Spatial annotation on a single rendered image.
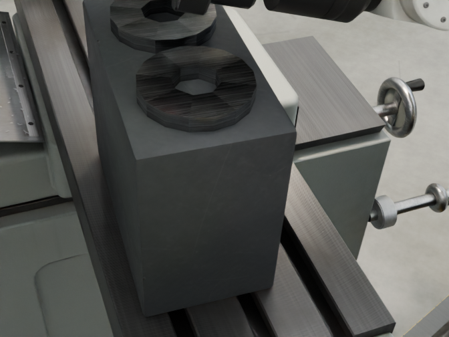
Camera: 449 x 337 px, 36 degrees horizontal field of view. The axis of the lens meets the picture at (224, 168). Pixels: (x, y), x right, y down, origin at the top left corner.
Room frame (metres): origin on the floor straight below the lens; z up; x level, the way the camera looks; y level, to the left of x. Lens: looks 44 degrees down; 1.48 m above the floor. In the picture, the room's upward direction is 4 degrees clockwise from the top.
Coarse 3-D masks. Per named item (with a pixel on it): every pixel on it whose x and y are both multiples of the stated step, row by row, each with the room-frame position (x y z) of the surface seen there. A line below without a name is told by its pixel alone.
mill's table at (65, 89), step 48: (48, 0) 0.85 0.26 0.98; (48, 48) 0.73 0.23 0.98; (48, 96) 0.64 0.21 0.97; (96, 144) 0.55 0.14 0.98; (96, 192) 0.48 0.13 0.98; (288, 192) 0.50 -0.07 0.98; (96, 240) 0.42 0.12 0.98; (288, 240) 0.46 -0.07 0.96; (336, 240) 0.44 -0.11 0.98; (288, 288) 0.38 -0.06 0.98; (336, 288) 0.38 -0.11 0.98; (144, 336) 0.32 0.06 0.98; (192, 336) 0.34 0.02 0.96; (240, 336) 0.33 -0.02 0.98; (288, 336) 0.33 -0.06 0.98; (336, 336) 0.35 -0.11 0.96; (384, 336) 0.34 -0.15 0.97
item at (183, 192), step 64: (128, 0) 0.52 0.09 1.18; (128, 64) 0.44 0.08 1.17; (192, 64) 0.43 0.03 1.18; (256, 64) 0.46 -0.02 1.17; (128, 128) 0.37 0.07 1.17; (192, 128) 0.37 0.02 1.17; (256, 128) 0.38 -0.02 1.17; (128, 192) 0.37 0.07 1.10; (192, 192) 0.35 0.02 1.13; (256, 192) 0.37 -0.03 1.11; (128, 256) 0.39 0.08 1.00; (192, 256) 0.35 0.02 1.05; (256, 256) 0.37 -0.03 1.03
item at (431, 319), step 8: (448, 296) 0.82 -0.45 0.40; (440, 304) 0.80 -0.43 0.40; (448, 304) 0.80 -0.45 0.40; (432, 312) 0.78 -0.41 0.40; (440, 312) 0.78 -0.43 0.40; (448, 312) 0.78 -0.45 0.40; (424, 320) 0.76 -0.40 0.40; (432, 320) 0.76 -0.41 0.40; (440, 320) 0.76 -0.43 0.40; (448, 320) 0.76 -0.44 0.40; (416, 328) 0.74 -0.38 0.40; (424, 328) 0.74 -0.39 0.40; (432, 328) 0.74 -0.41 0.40; (408, 336) 0.72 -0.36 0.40; (416, 336) 0.72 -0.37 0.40; (424, 336) 0.73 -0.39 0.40
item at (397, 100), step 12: (384, 84) 1.08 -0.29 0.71; (396, 84) 1.05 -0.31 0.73; (408, 84) 1.05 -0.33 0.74; (420, 84) 1.05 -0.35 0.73; (384, 96) 1.08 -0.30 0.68; (396, 96) 1.04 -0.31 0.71; (408, 96) 1.02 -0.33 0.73; (384, 108) 1.03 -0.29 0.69; (396, 108) 1.03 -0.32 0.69; (408, 108) 1.00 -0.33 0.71; (384, 120) 1.05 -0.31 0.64; (396, 120) 1.03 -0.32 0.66; (408, 120) 0.99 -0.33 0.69; (396, 132) 1.01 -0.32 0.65; (408, 132) 0.99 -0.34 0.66
